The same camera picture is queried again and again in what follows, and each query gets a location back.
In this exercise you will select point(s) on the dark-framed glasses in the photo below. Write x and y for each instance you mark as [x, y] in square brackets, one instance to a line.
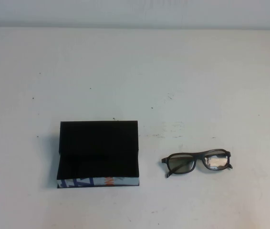
[185, 152]

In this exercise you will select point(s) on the black glasses case printed side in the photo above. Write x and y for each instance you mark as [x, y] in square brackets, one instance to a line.
[96, 140]

